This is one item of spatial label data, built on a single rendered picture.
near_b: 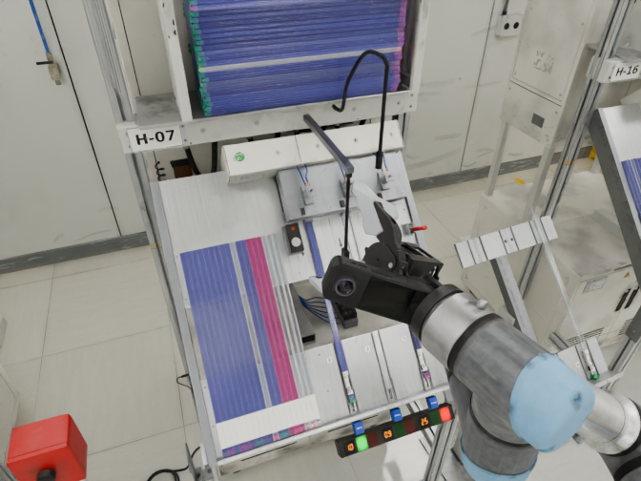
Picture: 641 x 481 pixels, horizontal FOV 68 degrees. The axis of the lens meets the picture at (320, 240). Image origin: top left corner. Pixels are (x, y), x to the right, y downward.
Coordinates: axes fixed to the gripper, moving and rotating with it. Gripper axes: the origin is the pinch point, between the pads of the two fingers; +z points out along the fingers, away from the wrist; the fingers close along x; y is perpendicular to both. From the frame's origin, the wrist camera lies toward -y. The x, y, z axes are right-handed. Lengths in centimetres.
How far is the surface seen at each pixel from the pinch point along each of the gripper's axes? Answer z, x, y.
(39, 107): 224, -49, 2
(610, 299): 15, -16, 183
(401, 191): 40, -1, 59
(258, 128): 60, 0, 22
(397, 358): 18, -41, 62
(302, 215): 46, -15, 35
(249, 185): 61, -15, 26
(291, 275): 42, -31, 36
